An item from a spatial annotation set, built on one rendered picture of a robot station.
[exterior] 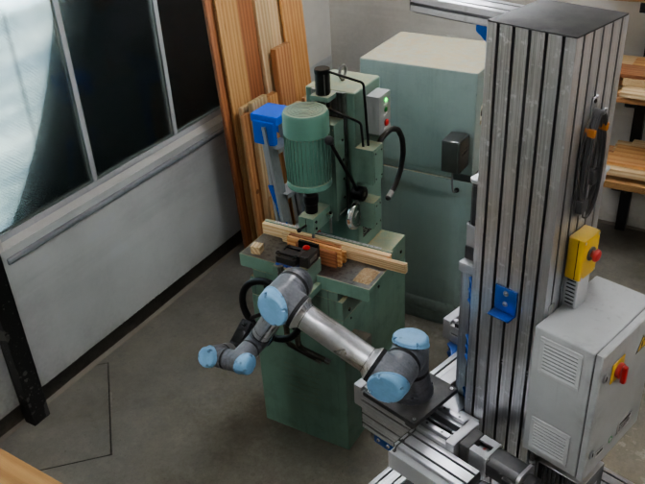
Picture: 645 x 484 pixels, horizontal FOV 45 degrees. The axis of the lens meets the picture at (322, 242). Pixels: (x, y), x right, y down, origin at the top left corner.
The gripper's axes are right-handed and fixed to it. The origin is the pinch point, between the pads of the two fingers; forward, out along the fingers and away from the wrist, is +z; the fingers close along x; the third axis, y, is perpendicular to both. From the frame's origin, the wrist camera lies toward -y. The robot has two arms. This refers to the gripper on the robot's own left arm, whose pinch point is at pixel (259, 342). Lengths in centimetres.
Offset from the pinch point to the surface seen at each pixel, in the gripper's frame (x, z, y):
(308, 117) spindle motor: 7, -11, -87
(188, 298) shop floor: -115, 107, 18
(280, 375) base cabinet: -9.2, 39.5, 21.8
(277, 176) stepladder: -54, 78, -62
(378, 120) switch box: 19, 24, -93
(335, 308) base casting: 20.6, 16.9, -17.9
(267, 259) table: -10.7, 10.8, -30.1
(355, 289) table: 30.0, 10.9, -28.4
